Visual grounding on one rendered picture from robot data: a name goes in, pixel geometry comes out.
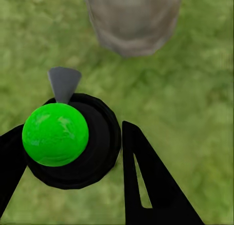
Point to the pesticide atomizer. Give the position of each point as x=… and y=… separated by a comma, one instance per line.
x=73, y=140

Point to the tree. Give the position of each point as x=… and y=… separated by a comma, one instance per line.
x=133, y=27

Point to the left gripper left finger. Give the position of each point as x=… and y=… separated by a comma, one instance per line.
x=12, y=164

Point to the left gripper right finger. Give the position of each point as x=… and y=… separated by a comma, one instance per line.
x=170, y=205

